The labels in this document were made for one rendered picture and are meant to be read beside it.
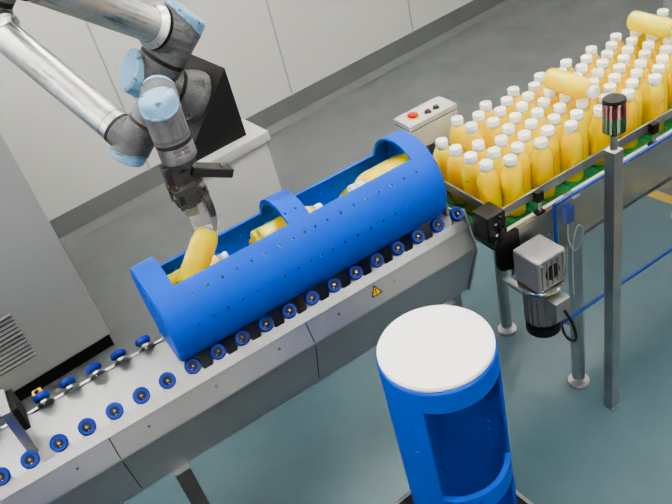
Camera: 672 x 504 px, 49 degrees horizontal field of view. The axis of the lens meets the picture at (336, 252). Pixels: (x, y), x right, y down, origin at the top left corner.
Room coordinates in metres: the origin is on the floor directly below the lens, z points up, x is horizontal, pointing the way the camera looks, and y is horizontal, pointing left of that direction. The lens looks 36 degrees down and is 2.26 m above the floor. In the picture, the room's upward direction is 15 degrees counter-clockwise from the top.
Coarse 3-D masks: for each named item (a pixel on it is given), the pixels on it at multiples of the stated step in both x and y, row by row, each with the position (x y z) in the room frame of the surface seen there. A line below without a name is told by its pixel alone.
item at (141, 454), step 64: (384, 256) 1.75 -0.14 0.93; (448, 256) 1.75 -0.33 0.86; (256, 320) 1.62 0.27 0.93; (320, 320) 1.59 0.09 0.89; (384, 320) 1.68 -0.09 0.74; (128, 384) 1.50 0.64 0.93; (256, 384) 1.48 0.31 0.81; (0, 448) 1.39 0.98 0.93; (128, 448) 1.34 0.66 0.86; (192, 448) 1.44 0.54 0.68
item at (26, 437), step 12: (0, 396) 1.41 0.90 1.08; (12, 396) 1.40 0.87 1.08; (0, 408) 1.37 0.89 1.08; (12, 408) 1.36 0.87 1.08; (24, 408) 1.43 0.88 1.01; (12, 420) 1.34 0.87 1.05; (24, 420) 1.36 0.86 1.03; (24, 432) 1.34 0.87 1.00; (24, 444) 1.34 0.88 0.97; (36, 444) 1.36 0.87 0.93
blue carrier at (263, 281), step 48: (384, 144) 1.98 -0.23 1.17; (288, 192) 1.74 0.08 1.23; (336, 192) 1.93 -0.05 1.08; (384, 192) 1.71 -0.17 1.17; (432, 192) 1.74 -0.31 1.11; (240, 240) 1.80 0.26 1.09; (288, 240) 1.59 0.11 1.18; (336, 240) 1.61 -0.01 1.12; (384, 240) 1.68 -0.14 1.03; (144, 288) 1.50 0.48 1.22; (192, 288) 1.49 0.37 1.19; (240, 288) 1.50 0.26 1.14; (288, 288) 1.55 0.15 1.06; (192, 336) 1.44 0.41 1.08
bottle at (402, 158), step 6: (396, 156) 1.86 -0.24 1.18; (402, 156) 1.85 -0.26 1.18; (384, 162) 1.85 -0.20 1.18; (390, 162) 1.84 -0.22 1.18; (396, 162) 1.83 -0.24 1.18; (402, 162) 1.83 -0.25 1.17; (372, 168) 1.83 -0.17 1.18; (378, 168) 1.82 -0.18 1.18; (384, 168) 1.82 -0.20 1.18; (390, 168) 1.82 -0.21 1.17; (366, 174) 1.82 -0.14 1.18; (372, 174) 1.80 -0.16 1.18; (378, 174) 1.80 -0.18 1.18; (366, 180) 1.80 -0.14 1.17
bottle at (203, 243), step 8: (200, 232) 1.60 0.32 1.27; (208, 232) 1.60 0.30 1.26; (216, 232) 1.62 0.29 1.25; (192, 240) 1.60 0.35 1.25; (200, 240) 1.59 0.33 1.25; (208, 240) 1.59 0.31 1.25; (216, 240) 1.60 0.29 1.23; (192, 248) 1.59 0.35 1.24; (200, 248) 1.58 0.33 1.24; (208, 248) 1.58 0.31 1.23; (184, 256) 1.60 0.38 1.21; (192, 256) 1.58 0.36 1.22; (200, 256) 1.57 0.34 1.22; (208, 256) 1.58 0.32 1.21; (184, 264) 1.58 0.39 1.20; (192, 264) 1.57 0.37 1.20; (200, 264) 1.57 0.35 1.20; (208, 264) 1.58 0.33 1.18; (184, 272) 1.57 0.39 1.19; (192, 272) 1.56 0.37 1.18; (176, 280) 1.58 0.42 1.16
